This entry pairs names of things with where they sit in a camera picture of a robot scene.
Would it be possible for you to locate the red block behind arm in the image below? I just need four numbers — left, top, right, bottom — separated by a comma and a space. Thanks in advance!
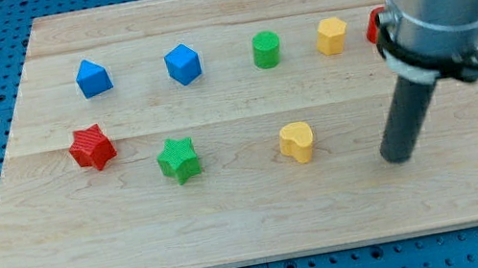
366, 6, 384, 44

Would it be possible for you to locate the wooden board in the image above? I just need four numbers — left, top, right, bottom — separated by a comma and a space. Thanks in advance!
0, 0, 478, 268

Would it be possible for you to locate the green star block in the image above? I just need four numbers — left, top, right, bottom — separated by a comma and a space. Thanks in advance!
156, 137, 203, 185

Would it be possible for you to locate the red star block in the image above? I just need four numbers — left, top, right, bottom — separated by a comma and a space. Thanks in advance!
68, 124, 118, 171

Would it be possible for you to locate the yellow heart block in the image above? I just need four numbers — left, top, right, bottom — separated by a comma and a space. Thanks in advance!
278, 121, 314, 163

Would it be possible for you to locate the green cylinder block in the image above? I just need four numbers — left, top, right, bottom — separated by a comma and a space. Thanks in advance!
251, 30, 280, 69

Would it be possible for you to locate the blue cube block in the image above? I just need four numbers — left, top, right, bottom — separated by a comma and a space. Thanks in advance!
164, 44, 203, 85

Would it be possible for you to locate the yellow hexagon block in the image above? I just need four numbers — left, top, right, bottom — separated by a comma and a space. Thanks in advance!
316, 17, 347, 56

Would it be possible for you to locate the blue pentagon block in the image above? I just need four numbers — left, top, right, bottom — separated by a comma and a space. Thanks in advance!
75, 60, 113, 99

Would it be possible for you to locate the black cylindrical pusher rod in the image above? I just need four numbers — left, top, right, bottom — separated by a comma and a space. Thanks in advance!
379, 76, 436, 163

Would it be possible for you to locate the black cable around arm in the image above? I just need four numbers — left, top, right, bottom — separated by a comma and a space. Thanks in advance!
370, 0, 478, 98

